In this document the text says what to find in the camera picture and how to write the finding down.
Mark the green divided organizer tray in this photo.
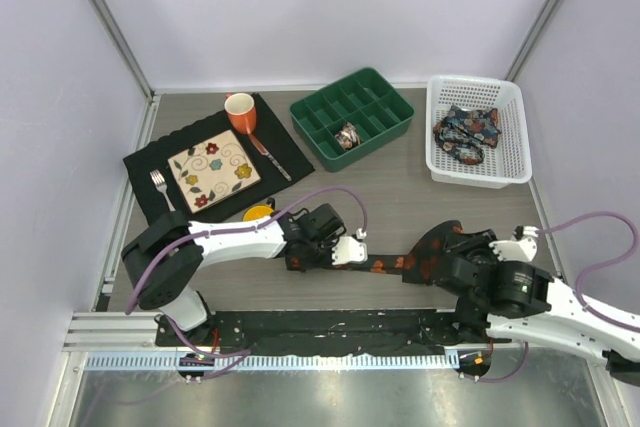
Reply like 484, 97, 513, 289
289, 67, 415, 173

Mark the square floral ceramic plate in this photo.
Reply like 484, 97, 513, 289
168, 130, 261, 214

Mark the aluminium frame rail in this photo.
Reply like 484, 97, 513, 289
62, 307, 611, 351

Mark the white plastic basket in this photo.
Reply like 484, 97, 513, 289
425, 75, 532, 189

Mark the rolled tie in tray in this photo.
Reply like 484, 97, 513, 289
334, 122, 362, 151

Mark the orange handled table knife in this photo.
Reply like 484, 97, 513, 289
248, 134, 292, 182

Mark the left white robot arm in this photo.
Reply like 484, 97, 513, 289
121, 203, 346, 346

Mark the yellow plastic mug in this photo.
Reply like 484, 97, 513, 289
242, 197, 276, 222

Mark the orange ceramic mug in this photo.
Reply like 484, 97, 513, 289
224, 93, 257, 135

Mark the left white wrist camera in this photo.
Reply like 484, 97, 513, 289
331, 228, 368, 266

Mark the blue floral tie in basket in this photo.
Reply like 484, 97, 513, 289
432, 105, 501, 166

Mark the black orange floral tie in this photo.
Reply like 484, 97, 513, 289
285, 220, 464, 285

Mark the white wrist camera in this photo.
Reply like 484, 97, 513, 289
489, 226, 539, 263
331, 228, 368, 266

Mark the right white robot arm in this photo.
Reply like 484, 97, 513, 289
431, 226, 639, 385

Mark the black cloth placemat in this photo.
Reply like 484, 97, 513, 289
123, 93, 314, 224

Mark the white slotted cable duct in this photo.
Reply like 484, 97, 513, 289
84, 350, 459, 372

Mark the silver fork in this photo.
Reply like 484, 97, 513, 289
150, 170, 175, 212

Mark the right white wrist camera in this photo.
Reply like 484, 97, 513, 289
489, 226, 539, 263

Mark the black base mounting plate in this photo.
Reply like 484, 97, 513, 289
184, 309, 489, 357

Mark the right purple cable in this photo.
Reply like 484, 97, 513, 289
469, 211, 640, 383

